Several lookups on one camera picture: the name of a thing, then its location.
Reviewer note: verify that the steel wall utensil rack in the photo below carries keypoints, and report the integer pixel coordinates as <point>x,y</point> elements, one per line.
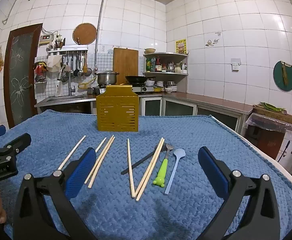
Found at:
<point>68,47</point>

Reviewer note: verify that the dark hanging ladle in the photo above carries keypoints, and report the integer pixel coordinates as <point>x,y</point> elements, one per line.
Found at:
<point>76,72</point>

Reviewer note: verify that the steel sink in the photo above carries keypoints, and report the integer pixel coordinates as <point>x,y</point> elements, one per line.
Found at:
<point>63,98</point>

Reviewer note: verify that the beige bowl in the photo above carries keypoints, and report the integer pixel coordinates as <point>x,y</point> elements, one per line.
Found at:
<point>150,50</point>

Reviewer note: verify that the steel faucet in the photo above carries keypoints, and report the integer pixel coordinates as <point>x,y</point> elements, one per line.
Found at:
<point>71,88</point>

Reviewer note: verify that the white wall controller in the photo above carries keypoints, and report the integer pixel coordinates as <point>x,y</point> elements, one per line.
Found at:
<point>45,40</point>

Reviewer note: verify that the wooden chopstick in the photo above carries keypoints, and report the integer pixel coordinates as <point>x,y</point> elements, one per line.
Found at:
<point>130,167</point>
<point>148,166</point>
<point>72,152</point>
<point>99,158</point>
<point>100,145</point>
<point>101,162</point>
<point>151,167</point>

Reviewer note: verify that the red sauce bottle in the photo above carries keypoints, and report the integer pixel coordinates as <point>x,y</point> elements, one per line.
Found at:
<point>158,65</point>

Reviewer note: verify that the green bottle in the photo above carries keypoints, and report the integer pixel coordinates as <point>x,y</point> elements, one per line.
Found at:
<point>148,65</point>

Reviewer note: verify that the yellow perforated utensil holder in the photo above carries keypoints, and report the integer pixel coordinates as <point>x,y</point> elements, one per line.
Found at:
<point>117,115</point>

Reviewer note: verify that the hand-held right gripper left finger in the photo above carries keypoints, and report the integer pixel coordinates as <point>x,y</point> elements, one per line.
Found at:
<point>80,173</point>

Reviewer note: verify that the yellow wall poster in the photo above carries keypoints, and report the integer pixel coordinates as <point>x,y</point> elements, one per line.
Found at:
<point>180,46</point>

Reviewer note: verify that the light blue spoon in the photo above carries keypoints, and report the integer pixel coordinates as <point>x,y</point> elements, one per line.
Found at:
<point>179,154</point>

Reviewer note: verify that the round bamboo lid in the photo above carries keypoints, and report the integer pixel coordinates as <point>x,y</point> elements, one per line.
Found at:
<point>84,33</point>

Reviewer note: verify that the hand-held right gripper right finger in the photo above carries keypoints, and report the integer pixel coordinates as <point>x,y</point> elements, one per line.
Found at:
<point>213,173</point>

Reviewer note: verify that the white wall socket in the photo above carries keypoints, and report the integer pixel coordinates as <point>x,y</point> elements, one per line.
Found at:
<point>235,66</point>

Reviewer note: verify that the black wok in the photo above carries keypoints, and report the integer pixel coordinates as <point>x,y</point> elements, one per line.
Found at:
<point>135,79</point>

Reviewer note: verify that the black spoon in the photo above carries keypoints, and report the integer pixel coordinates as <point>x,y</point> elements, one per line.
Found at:
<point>138,162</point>

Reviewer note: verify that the kitchen counter cabinet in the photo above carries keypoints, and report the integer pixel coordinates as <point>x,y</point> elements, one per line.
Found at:
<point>211,102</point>

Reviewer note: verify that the brown door with frosted glass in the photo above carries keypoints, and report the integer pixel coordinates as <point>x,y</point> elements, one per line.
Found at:
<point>20,80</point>

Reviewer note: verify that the green vegetables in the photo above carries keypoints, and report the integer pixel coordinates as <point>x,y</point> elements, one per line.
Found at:
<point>271,107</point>

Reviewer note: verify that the wooden cutting board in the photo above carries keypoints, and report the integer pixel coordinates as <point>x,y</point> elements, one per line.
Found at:
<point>125,62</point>

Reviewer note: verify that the wooden hanging spatula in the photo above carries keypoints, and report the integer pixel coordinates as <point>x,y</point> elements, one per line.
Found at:
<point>85,67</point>

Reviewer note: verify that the blue knitted blanket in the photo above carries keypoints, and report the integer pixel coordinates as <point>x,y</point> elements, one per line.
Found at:
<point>110,217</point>

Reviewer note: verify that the brown cabinet with plastic cover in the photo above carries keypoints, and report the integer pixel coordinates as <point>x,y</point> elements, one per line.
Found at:
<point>268,137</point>

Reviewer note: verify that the steel cooking pot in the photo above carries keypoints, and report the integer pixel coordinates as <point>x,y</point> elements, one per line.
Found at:
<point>107,78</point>

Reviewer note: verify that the white towel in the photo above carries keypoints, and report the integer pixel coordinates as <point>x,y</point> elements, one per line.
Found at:
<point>53,63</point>

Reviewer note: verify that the thick wooden chopping block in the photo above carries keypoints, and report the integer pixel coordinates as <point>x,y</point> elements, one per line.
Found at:
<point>276,117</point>

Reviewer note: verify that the steel gas stove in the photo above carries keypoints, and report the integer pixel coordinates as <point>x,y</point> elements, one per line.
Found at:
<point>146,89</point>

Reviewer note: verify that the grey wall pipe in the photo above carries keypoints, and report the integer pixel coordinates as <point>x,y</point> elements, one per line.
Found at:
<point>99,30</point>

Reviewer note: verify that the grey corner shelf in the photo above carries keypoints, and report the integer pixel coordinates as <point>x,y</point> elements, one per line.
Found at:
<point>166,73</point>

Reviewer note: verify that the wall basket with red things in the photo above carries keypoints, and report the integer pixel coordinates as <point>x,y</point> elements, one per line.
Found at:
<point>40,72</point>

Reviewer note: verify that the green round board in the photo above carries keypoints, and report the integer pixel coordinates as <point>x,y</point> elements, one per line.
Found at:
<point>278,77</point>

